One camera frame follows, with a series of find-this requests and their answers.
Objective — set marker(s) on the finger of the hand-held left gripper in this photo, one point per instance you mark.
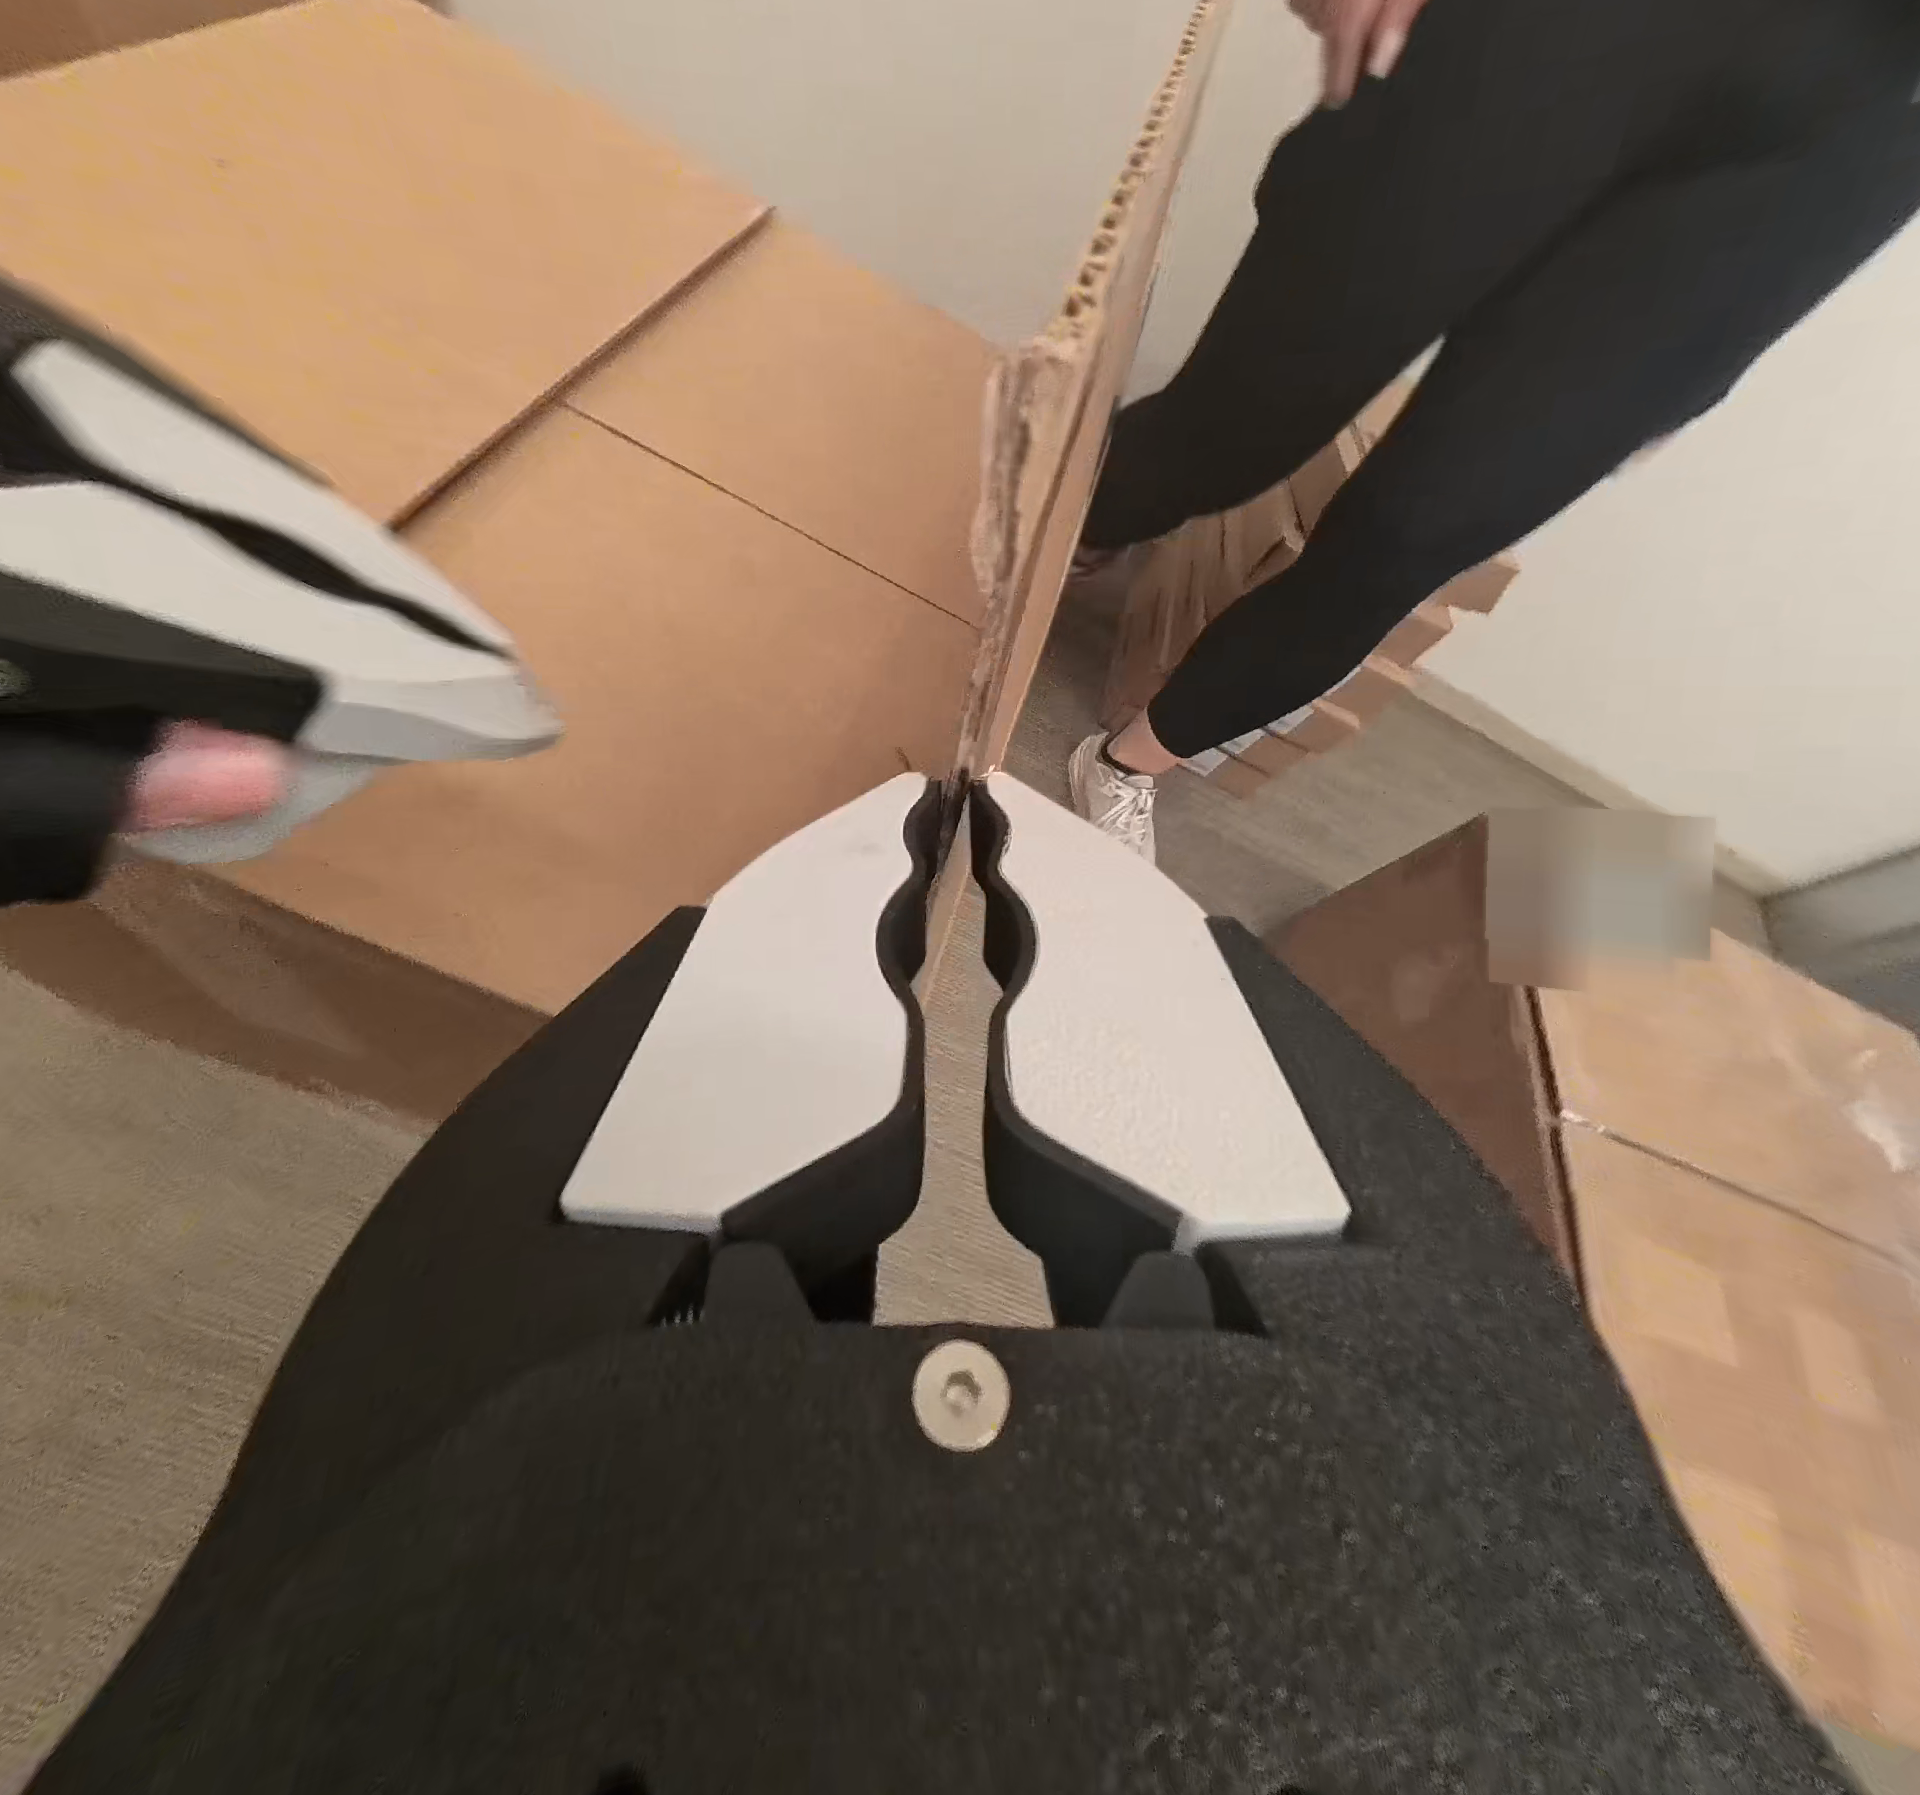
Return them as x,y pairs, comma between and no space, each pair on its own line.
420,699
225,451

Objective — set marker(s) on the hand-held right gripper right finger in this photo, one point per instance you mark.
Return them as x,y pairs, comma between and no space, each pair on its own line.
1170,1059

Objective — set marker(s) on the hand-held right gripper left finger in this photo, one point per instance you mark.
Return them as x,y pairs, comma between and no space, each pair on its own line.
751,1059

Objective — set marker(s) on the large cardboard box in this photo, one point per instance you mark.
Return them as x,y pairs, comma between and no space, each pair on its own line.
451,250

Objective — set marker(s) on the person's left hand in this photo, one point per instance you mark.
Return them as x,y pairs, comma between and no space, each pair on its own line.
211,781

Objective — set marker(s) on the brown cardboard box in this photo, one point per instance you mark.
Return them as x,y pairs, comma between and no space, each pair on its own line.
1425,985

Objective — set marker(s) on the bystander in dark trousers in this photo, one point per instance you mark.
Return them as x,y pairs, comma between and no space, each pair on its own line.
1350,324

